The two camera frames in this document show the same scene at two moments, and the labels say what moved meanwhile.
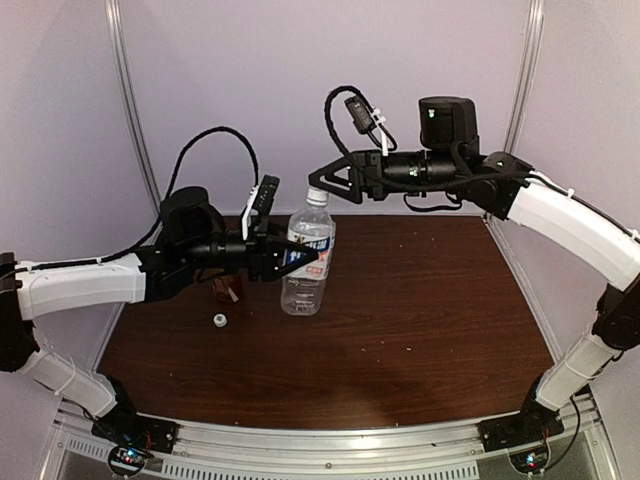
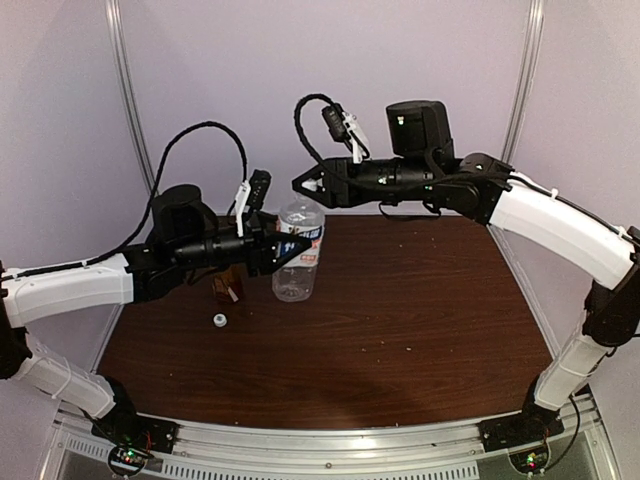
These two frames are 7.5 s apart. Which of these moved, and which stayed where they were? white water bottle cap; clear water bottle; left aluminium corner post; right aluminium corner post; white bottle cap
Moved: white water bottle cap; clear water bottle
Stayed: white bottle cap; right aluminium corner post; left aluminium corner post
